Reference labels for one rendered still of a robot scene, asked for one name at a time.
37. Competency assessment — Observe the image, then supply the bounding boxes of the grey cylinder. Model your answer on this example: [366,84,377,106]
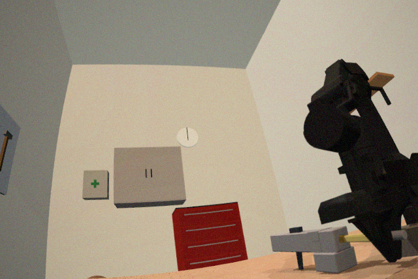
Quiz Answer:
[338,230,407,243]

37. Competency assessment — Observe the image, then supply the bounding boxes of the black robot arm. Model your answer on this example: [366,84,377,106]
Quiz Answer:
[303,59,418,225]

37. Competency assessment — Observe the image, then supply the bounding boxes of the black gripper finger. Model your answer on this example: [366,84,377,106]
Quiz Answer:
[389,201,410,259]
[347,207,397,263]

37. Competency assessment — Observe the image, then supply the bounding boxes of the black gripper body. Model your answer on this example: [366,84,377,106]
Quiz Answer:
[318,146,418,225]

